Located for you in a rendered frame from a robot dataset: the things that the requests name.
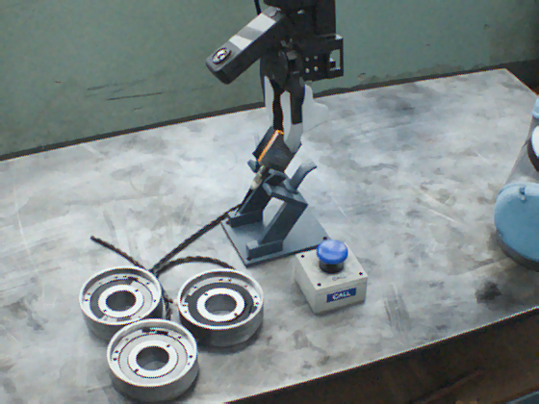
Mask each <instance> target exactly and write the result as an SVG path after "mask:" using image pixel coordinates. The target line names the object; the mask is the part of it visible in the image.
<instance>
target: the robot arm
mask: <svg viewBox="0 0 539 404"><path fill-rule="evenodd" d="M263 2H264V3H265V4H266V5H268V6H269V7H268V8H267V9H266V10H265V11H264V12H263V13H261V14H259V15H258V16H257V17H256V18H255V19H253V20H252V21H251V22H250V23H249V24H248V25H247V26H245V27H243V28H242V30H241V31H239V32H238V33H237V34H236V35H235V36H233V37H231V38H230V39H229V40H228V41H227V42H226V43H224V44H223V45H222V46H221V47H220V48H219V49H218V50H217V51H216V52H214V53H213V54H212V55H211V56H210V57H209V58H208V59H207V60H206V61H205V63H206V65H207V67H208V68H209V71H211V72H212V74H213V75H214V76H215V77H216V78H217V79H220V81H221V82H222V83H224V84H225V85H230V84H231V83H232V82H233V81H234V80H235V79H236V78H237V77H239V76H240V75H241V74H242V73H244V72H245V71H246V70H247V69H248V68H249V67H250V66H252V65H253V64H254V63H255V62H257V61H258V60H259V59H260V78H261V85H262V90H263V94H264V99H265V102H266V111H267V114H268V118H269V123H270V125H273V126H275V127H277V128H280V129H282V130H284V142H285V143H286V145H287V146H288V148H289V149H290V150H291V152H292V153H295V152H297V149H298V147H299V145H300V142H301V137H302V135H303V133H305V132H306V131H308V130H310V129H312V128H313V127H317V126H319V125H320V124H321V123H323V122H324V121H325V120H326V119H327V118H328V116H329V110H328V108H327V106H325V105H323V104H319V103H316V102H315V101H314V100H313V91H312V89H311V88H309V87H308V86H305V85H304V82H307V81H313V82H314V81H318V80H321V79H325V80H326V79H327V80H330V79H334V78H338V77H341V76H344V43H343V38H342V37H340V36H338V35H337V33H336V13H335V0H263ZM330 38H331V39H330ZM338 49H340V68H336V69H332V70H330V69H331V68H335V67H336V61H334V60H332V59H331V58H330V54H332V51H334V50H338ZM531 114H532V119H531V122H530V126H529V127H530V128H529V132H528V134H527V138H526V141H525V142H524V146H523V147H522V148H521V150H520V151H521V152H520V154H519V156H517V160H516V162H515V163H514V164H513V167H512V169H511V171H510V173H509V176H508V178H507V179H506V181H505V182H504V186H503V188H502V189H501V190H500V191H499V193H498V195H497V197H496V203H495V210H494V222H495V227H496V228H497V237H498V241H499V244H500V246H501V248H502V250H504V252H505V253H506V254H507V255H508V256H509V257H510V258H512V259H513V260H514V261H516V262H517V263H518V264H521V265H523V266H525V267H527V268H529V269H534V270H537V271H539V98H537V100H536V101H535V104H534V110H532V111H531Z"/></svg>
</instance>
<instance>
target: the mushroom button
mask: <svg viewBox="0 0 539 404"><path fill-rule="evenodd" d="M317 257H318V258H319V259H320V260H321V261H322V262H323V263H325V264H328V265H330V266H334V265H337V264H340V263H342V262H344V261H345V260H346V259H347V257H348V249H347V247H346V245H345V244H344V243H342V242H341V241H340V240H324V241H323V242H322V243H321V244H320V245H319V246H318V248H317Z"/></svg>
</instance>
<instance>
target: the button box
mask: <svg viewBox="0 0 539 404"><path fill-rule="evenodd" d="M344 244H345V245H346V247H347V249H348V257H347V259H346V260H345V261H344V262H342V263H340V264H337V265H334V266H330V265H328V264H325V263H323V262H322V261H321V260H320V259H319V258H318V257H317V250H313V251H309V252H305V253H301V254H297V255H295V280H296V282H297V284H298V285H299V287H300V288H301V292H302V293H303V295H304V297H305V299H306V301H307V302H308V303H309V305H310V307H311V309H312V311H313V313H314V314H315V315H317V314H321V313H325V312H331V311H335V310H339V309H343V308H345V307H348V306H352V305H356V304H359V303H363V302H365V300H366V291H367V281H368V276H367V274H366V273H365V270H364V268H363V267H361V266H360V264H359V263H358V261H357V259H356V258H355V256H354V253H353V252H352V251H351V250H350V248H349V247H348V245H347V243H346V242H344Z"/></svg>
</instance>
